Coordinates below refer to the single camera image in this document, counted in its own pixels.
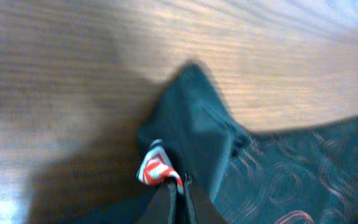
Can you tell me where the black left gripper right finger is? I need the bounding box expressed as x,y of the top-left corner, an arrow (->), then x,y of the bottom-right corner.
184,177 -> 227,224

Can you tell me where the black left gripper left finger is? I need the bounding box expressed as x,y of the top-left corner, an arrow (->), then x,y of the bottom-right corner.
137,179 -> 177,224

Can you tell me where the black patterned sports jersey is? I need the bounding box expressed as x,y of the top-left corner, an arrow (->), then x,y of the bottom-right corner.
137,64 -> 358,223

